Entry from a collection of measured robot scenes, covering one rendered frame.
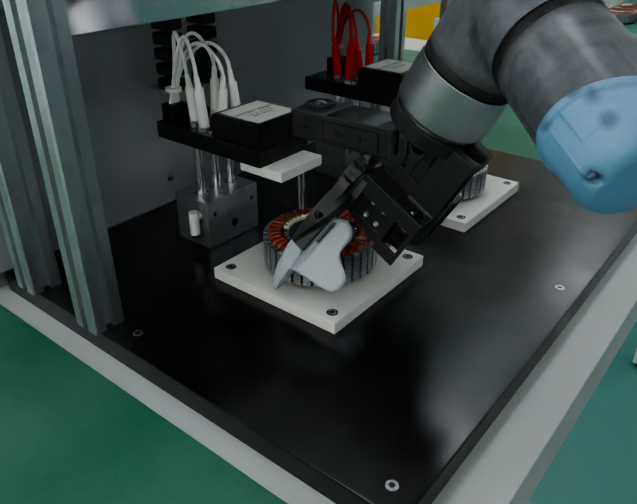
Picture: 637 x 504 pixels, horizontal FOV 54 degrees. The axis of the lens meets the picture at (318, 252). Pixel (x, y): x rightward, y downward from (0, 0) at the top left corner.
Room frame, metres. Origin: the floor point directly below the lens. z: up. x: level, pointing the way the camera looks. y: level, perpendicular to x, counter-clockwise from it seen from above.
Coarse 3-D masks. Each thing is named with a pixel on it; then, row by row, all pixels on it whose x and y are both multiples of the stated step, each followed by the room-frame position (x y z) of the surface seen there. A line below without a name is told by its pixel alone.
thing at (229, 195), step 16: (224, 176) 0.66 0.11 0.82; (176, 192) 0.62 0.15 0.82; (192, 192) 0.61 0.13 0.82; (208, 192) 0.61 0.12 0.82; (224, 192) 0.61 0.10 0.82; (240, 192) 0.62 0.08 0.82; (256, 192) 0.64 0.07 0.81; (192, 208) 0.60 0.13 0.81; (208, 208) 0.59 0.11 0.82; (224, 208) 0.60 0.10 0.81; (240, 208) 0.62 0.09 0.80; (256, 208) 0.64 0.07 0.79; (208, 224) 0.59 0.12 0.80; (224, 224) 0.60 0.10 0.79; (240, 224) 0.62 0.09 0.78; (256, 224) 0.64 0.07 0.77; (192, 240) 0.60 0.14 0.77; (208, 240) 0.59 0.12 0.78; (224, 240) 0.60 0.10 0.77
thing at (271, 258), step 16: (304, 208) 0.59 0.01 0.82; (272, 224) 0.55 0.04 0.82; (288, 224) 0.55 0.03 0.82; (352, 224) 0.55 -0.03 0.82; (272, 240) 0.52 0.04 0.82; (288, 240) 0.52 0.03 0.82; (352, 240) 0.52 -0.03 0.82; (368, 240) 0.52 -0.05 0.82; (272, 256) 0.51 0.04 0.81; (352, 256) 0.50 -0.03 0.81; (368, 256) 0.51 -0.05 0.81; (272, 272) 0.51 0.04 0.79; (352, 272) 0.49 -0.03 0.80; (368, 272) 0.51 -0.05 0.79
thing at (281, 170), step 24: (216, 120) 0.58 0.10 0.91; (240, 120) 0.56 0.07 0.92; (264, 120) 0.56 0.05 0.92; (288, 120) 0.57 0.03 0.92; (192, 144) 0.60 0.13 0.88; (216, 144) 0.58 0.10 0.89; (240, 144) 0.56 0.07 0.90; (264, 144) 0.55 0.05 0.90; (288, 144) 0.57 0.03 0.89; (216, 168) 0.63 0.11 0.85; (264, 168) 0.54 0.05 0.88; (288, 168) 0.54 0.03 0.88; (312, 168) 0.57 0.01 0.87
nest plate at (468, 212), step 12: (492, 180) 0.75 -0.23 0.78; (504, 180) 0.75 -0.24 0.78; (492, 192) 0.71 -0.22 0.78; (504, 192) 0.71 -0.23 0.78; (468, 204) 0.67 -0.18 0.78; (480, 204) 0.67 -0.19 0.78; (492, 204) 0.68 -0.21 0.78; (456, 216) 0.64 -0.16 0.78; (468, 216) 0.64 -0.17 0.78; (480, 216) 0.65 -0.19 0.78; (456, 228) 0.63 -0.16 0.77; (468, 228) 0.63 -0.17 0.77
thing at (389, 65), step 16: (368, 64) 0.78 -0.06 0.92; (384, 64) 0.78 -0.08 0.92; (400, 64) 0.78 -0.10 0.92; (320, 80) 0.80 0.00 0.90; (336, 80) 0.80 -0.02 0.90; (368, 80) 0.76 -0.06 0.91; (384, 80) 0.75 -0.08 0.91; (400, 80) 0.73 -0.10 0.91; (336, 96) 0.80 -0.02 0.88; (352, 96) 0.77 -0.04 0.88; (368, 96) 0.76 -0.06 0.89; (384, 96) 0.74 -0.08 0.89
